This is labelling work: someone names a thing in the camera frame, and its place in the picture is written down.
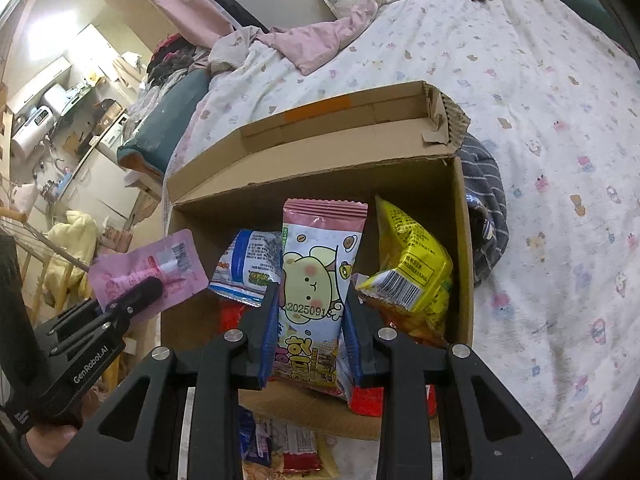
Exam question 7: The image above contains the pink white bear snack packet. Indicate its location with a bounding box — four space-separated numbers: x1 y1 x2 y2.
270 199 369 403

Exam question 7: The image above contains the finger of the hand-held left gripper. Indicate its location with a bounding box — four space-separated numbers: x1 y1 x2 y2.
100 276 165 328

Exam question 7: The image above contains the pile of dark clothes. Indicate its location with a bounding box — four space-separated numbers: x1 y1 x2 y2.
145 32 221 91

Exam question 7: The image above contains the white cabinet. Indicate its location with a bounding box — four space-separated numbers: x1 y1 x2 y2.
62 147 138 223

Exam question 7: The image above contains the cardboard box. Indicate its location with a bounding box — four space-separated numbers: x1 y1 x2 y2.
160 80 475 441

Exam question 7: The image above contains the pink quilt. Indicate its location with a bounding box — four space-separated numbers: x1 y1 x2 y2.
207 0 506 78

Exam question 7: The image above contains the red snack packet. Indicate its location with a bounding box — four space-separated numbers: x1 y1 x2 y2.
219 300 438 418

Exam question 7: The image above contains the small blue snack packet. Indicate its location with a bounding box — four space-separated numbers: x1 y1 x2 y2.
239 407 273 468

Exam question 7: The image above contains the white and blue snack packet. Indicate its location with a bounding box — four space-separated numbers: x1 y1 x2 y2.
207 229 283 308

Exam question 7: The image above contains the yellow snack packet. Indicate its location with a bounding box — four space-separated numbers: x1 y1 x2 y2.
355 196 453 346

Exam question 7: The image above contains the wooden rack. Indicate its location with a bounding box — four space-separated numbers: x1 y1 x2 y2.
0 207 68 313

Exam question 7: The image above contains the red striped white packet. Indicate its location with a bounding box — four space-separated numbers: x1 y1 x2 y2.
282 422 321 476

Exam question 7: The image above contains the grey striped cloth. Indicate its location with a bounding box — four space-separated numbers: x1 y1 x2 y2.
457 135 511 288

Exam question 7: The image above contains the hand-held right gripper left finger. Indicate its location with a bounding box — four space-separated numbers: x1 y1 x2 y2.
47 280 281 480

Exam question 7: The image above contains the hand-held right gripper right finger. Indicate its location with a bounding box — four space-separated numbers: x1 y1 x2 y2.
345 287 576 480

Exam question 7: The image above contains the person's left hand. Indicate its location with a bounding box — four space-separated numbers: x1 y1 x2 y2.
25 407 96 468

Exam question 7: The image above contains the printed blanket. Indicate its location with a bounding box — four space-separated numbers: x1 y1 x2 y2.
165 0 640 478

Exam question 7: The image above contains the yellow cloth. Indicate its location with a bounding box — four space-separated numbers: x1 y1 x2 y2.
47 210 98 267

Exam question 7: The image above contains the white round appliance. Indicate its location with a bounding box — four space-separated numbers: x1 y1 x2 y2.
10 102 58 163

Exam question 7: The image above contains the teal cushion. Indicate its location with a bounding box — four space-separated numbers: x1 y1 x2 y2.
117 67 213 176

